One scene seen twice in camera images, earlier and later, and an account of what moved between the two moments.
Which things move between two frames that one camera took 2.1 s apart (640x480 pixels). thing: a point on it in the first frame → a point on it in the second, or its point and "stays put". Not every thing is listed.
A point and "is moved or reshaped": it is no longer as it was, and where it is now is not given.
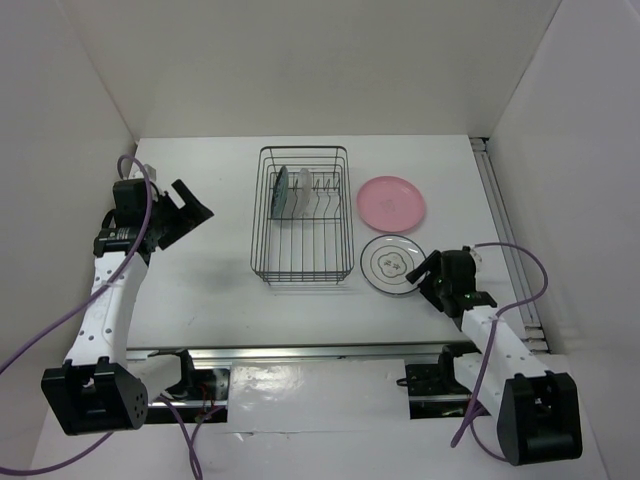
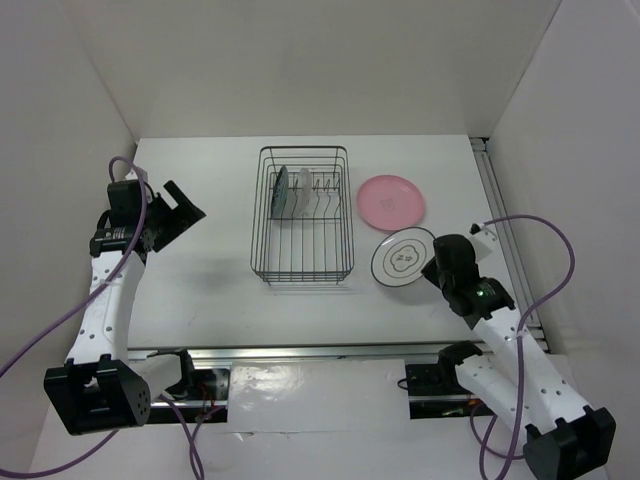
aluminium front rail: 411,354 stays put
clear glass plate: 303,192 stays put
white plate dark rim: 386,260 is moved or reshaped
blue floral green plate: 280,193 stays put
